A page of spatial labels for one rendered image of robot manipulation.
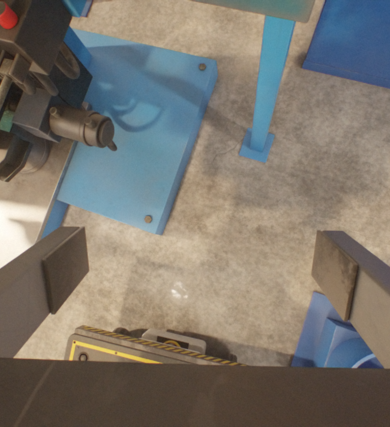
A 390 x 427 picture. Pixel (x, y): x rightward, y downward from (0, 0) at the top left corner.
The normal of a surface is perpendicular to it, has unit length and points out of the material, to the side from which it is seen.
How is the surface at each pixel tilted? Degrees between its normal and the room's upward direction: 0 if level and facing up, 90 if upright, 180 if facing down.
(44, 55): 90
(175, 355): 0
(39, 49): 90
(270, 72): 90
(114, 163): 0
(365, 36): 90
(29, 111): 0
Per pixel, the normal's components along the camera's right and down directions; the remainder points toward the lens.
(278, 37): -0.32, 0.94
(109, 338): -0.14, -0.13
